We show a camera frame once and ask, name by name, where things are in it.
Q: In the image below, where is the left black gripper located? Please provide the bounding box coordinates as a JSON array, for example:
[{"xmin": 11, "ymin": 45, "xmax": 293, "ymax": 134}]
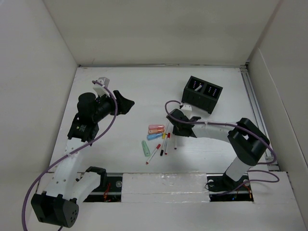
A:
[{"xmin": 92, "ymin": 90, "xmax": 133, "ymax": 122}]

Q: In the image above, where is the green highlighter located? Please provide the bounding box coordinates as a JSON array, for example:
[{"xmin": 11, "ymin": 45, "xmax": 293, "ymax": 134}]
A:
[{"xmin": 141, "ymin": 141, "xmax": 151, "ymax": 157}]

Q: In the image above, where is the purple capped marker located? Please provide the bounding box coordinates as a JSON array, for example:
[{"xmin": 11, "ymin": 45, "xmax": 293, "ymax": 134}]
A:
[{"xmin": 174, "ymin": 136, "xmax": 178, "ymax": 150}]

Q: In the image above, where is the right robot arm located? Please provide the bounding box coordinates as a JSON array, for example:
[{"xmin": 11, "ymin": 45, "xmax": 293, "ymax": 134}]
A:
[{"xmin": 167, "ymin": 109, "xmax": 270, "ymax": 190}]

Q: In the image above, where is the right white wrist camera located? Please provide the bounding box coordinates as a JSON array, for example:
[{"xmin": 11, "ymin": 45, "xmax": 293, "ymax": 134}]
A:
[{"xmin": 180, "ymin": 104, "xmax": 192, "ymax": 119}]

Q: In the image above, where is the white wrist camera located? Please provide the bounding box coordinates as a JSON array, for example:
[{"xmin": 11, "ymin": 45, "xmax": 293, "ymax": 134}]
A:
[
  {"xmin": 180, "ymin": 104, "xmax": 192, "ymax": 119},
  {"xmin": 92, "ymin": 77, "xmax": 110, "ymax": 97}
]

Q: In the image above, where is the orange highlighter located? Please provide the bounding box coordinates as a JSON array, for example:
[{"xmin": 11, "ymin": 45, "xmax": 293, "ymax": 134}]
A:
[{"xmin": 148, "ymin": 128, "xmax": 165, "ymax": 134}]

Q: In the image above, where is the long red marker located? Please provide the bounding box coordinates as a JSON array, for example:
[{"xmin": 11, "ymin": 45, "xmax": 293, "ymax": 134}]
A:
[{"xmin": 145, "ymin": 144, "xmax": 161, "ymax": 165}]

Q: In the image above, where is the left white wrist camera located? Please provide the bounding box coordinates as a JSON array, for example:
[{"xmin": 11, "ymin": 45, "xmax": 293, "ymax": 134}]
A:
[{"xmin": 92, "ymin": 77, "xmax": 110, "ymax": 97}]

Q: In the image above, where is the yellow capped marker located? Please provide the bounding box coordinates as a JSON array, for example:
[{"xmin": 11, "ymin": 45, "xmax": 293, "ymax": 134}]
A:
[{"xmin": 162, "ymin": 120, "xmax": 169, "ymax": 139}]

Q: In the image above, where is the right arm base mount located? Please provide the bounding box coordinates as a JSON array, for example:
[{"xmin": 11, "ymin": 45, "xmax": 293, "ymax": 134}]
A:
[{"xmin": 205, "ymin": 174, "xmax": 254, "ymax": 202}]

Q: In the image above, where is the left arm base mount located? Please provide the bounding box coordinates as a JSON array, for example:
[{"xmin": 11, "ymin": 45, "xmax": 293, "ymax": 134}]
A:
[{"xmin": 84, "ymin": 174, "xmax": 123, "ymax": 203}]

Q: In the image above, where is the pink highlighter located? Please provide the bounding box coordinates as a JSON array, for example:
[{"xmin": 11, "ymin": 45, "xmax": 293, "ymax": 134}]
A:
[{"xmin": 148, "ymin": 124, "xmax": 165, "ymax": 130}]

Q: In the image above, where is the red capped marker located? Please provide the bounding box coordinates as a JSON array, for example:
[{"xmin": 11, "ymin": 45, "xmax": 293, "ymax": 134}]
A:
[{"xmin": 164, "ymin": 132, "xmax": 170, "ymax": 155}]

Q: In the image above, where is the black slatted pen holder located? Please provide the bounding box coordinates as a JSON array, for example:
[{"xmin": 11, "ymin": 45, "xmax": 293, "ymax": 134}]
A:
[{"xmin": 181, "ymin": 76, "xmax": 223, "ymax": 114}]

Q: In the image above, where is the black capped marker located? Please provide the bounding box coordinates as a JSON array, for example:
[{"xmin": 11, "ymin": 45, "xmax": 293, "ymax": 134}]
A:
[{"xmin": 160, "ymin": 134, "xmax": 169, "ymax": 156}]

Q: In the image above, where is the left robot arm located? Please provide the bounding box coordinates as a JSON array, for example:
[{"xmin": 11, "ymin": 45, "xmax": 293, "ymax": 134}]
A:
[{"xmin": 31, "ymin": 90, "xmax": 135, "ymax": 228}]

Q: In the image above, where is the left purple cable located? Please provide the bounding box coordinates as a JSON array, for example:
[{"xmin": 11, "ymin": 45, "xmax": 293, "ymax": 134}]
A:
[{"xmin": 22, "ymin": 80, "xmax": 118, "ymax": 231}]

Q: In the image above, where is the blue highlighter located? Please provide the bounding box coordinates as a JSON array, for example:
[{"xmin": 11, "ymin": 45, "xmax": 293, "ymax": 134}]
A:
[{"xmin": 147, "ymin": 133, "xmax": 163, "ymax": 141}]

